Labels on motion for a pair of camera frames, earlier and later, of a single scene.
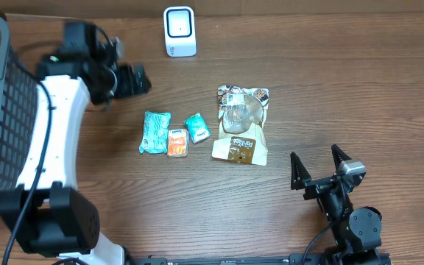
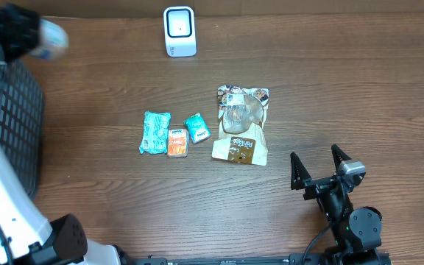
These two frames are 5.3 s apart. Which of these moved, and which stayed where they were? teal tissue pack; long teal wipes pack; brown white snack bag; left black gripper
Moved: left black gripper
Stayed: long teal wipes pack; teal tissue pack; brown white snack bag
